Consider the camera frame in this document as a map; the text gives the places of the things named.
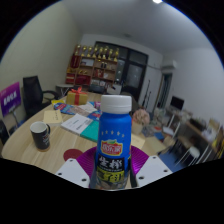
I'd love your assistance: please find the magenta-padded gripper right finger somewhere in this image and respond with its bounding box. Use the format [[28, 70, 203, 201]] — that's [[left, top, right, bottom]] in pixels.
[[129, 145, 174, 189]]

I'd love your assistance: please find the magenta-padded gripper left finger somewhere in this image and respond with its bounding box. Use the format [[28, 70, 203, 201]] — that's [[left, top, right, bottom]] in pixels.
[[54, 146, 101, 190]]

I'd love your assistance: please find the blue drink bottle white cap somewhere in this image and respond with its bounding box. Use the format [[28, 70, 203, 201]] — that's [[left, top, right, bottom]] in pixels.
[[94, 94, 133, 191]]

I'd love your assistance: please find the beige envelope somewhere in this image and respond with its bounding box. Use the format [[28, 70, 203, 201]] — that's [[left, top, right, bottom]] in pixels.
[[130, 133, 146, 150]]

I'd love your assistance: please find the teal book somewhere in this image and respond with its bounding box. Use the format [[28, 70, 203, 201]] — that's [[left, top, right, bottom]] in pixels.
[[79, 119, 100, 143]]

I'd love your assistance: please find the white round stool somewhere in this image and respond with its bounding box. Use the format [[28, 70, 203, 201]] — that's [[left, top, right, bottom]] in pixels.
[[176, 146, 201, 166]]

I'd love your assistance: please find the white paper booklet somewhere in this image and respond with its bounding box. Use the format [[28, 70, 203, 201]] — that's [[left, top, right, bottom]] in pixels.
[[60, 113, 94, 136]]

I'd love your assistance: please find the black mug white inside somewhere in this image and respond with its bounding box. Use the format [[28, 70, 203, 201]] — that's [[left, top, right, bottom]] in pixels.
[[29, 121, 52, 153]]

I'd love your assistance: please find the pink flower bouquet pot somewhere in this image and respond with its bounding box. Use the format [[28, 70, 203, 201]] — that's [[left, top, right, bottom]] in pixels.
[[131, 108, 151, 136]]

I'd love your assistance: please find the blue colourful book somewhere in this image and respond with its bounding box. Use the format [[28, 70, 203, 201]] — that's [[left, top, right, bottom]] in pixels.
[[87, 109, 103, 122]]

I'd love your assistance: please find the colourful flat brochure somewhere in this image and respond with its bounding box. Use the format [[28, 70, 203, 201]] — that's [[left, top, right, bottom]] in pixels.
[[53, 102, 81, 116]]

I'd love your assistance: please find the cluttered wooden side desk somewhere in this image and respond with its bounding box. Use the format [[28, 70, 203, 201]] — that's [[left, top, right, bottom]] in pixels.
[[166, 113, 224, 164]]

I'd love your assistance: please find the black tripod stand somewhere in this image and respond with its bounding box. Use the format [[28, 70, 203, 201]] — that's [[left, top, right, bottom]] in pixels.
[[142, 89, 152, 108]]

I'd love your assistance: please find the yellow folder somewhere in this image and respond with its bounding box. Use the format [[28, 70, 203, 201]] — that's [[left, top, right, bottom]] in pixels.
[[51, 98, 66, 106]]

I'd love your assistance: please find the computer monitor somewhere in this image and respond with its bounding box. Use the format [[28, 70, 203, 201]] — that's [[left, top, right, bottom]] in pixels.
[[169, 95, 185, 112]]

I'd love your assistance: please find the yellow gift box red ribbon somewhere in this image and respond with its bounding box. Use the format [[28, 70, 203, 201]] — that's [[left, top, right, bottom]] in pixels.
[[66, 87, 89, 106]]

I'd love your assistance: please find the small white folding table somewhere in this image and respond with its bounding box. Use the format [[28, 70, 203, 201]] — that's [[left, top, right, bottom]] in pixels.
[[55, 83, 75, 98]]

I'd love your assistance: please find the black office chair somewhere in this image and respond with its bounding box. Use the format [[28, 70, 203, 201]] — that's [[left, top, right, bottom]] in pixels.
[[22, 75, 61, 119]]

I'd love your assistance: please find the dark glass door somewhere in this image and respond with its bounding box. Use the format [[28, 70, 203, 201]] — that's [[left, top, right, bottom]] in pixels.
[[94, 40, 149, 101]]

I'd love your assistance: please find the purple sign board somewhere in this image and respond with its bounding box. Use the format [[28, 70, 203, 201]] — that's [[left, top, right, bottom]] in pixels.
[[0, 81, 22, 118]]

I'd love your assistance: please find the wooden shelf unit with trophies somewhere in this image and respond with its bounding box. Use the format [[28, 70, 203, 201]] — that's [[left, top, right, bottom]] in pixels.
[[64, 44, 120, 88]]

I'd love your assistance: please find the white air conditioner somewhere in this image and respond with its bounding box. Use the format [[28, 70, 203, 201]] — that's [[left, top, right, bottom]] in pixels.
[[161, 59, 178, 72]]

